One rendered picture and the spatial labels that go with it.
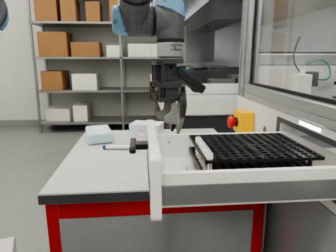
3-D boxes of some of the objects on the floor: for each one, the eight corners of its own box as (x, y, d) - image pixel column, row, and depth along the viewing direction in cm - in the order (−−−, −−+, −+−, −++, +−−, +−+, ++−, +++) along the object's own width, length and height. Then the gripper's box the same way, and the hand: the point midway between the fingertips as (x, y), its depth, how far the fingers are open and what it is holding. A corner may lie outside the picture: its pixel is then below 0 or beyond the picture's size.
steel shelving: (39, 133, 427) (24, -15, 381) (50, 125, 474) (38, -7, 429) (280, 129, 450) (293, -11, 405) (268, 122, 498) (278, -4, 452)
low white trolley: (63, 429, 87) (37, 194, 69) (95, 276, 147) (85, 130, 129) (252, 408, 92) (272, 184, 74) (208, 269, 152) (213, 128, 135)
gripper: (146, 58, 84) (148, 130, 89) (161, 58, 74) (162, 139, 79) (173, 58, 87) (173, 128, 92) (191, 58, 78) (190, 136, 82)
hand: (177, 127), depth 86 cm, fingers open, 3 cm apart
